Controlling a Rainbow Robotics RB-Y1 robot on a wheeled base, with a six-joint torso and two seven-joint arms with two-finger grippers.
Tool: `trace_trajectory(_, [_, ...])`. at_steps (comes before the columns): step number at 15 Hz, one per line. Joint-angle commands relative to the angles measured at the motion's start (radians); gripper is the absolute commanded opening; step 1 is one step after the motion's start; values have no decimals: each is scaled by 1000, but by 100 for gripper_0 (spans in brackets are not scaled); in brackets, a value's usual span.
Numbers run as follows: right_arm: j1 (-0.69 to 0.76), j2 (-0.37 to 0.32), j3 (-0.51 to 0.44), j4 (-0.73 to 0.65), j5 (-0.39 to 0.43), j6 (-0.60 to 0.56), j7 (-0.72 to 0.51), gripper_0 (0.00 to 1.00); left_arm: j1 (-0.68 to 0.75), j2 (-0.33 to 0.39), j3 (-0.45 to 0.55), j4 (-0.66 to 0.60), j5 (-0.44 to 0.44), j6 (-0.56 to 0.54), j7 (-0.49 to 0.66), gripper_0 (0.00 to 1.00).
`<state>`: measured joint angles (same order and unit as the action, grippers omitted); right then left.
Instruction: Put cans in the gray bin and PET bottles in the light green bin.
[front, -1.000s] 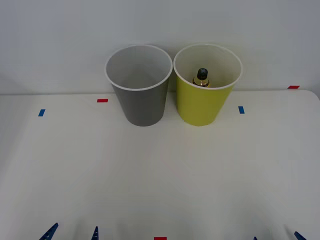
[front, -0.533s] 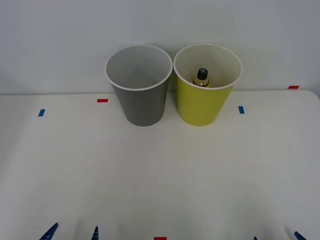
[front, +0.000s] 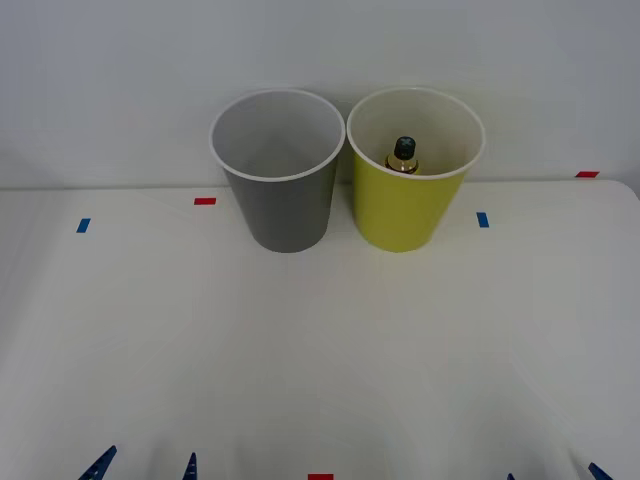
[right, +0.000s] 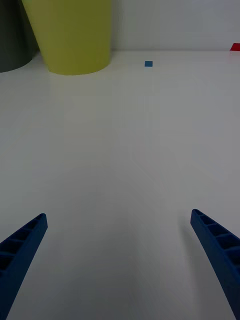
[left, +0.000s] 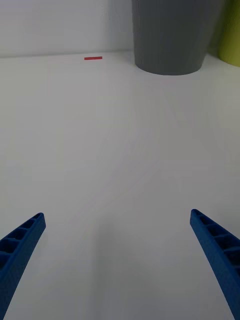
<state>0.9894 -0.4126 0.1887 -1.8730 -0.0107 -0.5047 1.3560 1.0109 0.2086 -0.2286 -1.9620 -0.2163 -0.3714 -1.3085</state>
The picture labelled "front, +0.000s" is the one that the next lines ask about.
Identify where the grey plastic waste bin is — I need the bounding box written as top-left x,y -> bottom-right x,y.
209,88 -> 347,254

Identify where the yellow bottle with black cap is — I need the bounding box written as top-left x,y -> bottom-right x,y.
383,135 -> 421,175

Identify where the yellow-green plastic waste bin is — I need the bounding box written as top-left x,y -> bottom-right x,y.
345,86 -> 487,253

